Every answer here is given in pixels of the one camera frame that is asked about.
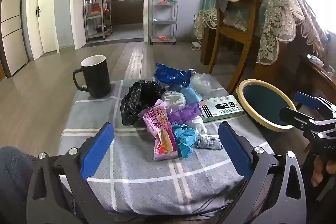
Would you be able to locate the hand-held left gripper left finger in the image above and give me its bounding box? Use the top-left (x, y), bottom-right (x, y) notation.
top-left (26, 122), bottom-right (115, 224)

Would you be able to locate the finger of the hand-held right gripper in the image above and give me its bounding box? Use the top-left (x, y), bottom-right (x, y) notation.
top-left (280, 107), bottom-right (336, 135)
top-left (293, 92), bottom-right (336, 119)

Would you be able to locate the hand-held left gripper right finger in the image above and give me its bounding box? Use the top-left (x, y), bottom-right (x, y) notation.
top-left (218, 121), bottom-right (306, 224)

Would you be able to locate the small foil sachet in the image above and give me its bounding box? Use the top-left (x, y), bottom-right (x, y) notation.
top-left (197, 134), bottom-right (223, 150)

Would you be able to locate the round bin with beige rim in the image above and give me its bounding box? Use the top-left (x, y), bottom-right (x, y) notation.
top-left (236, 79), bottom-right (299, 132)

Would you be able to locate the green white medicine box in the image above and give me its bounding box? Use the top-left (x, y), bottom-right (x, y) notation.
top-left (199, 95), bottom-right (243, 124)

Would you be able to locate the white tissue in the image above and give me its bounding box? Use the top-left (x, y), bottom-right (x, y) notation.
top-left (187, 116), bottom-right (207, 134)

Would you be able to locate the teal plastic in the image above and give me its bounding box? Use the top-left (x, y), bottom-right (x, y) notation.
top-left (172, 124), bottom-right (200, 159)

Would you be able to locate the purple tissue packet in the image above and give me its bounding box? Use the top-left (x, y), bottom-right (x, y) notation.
top-left (167, 102), bottom-right (203, 125)

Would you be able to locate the black plastic bag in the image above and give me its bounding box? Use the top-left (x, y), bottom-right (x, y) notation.
top-left (120, 80), bottom-right (166, 126)

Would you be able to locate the pink snack wrapper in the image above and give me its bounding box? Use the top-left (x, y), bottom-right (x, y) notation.
top-left (138, 98), bottom-right (177, 161)

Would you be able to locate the blue face mask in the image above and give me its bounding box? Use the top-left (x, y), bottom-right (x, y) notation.
top-left (168, 85), bottom-right (203, 107)

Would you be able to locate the white plastic bag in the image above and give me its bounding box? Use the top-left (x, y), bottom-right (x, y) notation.
top-left (189, 72), bottom-right (213, 94)

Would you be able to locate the blue plastic packet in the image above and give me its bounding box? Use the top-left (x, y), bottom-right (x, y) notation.
top-left (154, 63), bottom-right (196, 87)

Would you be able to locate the person's right hand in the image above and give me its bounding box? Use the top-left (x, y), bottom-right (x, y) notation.
top-left (312, 155), bottom-right (336, 188)

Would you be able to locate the small pale packet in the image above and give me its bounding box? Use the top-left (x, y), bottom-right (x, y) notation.
top-left (307, 54), bottom-right (325, 67)

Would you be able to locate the black mug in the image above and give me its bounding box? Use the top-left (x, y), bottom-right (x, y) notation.
top-left (73, 55), bottom-right (112, 99)

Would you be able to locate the person's leg in jeans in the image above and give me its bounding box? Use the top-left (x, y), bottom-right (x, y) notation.
top-left (0, 147), bottom-right (38, 224)

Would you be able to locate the table with lace cloth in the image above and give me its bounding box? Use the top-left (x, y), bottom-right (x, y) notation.
top-left (194, 0), bottom-right (329, 66)

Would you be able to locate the metal shelf rack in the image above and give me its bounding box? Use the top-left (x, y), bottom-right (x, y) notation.
top-left (83, 0), bottom-right (113, 42)

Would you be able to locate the brown kitchen cabinet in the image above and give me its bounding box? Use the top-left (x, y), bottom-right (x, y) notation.
top-left (111, 0), bottom-right (144, 26)

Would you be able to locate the white fridge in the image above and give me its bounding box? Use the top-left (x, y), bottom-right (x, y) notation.
top-left (0, 0), bottom-right (29, 78)

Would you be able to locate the white door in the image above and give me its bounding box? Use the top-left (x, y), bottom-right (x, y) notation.
top-left (35, 0), bottom-right (59, 54)

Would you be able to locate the white rolling shelf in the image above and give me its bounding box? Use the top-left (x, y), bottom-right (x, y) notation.
top-left (150, 0), bottom-right (180, 45)

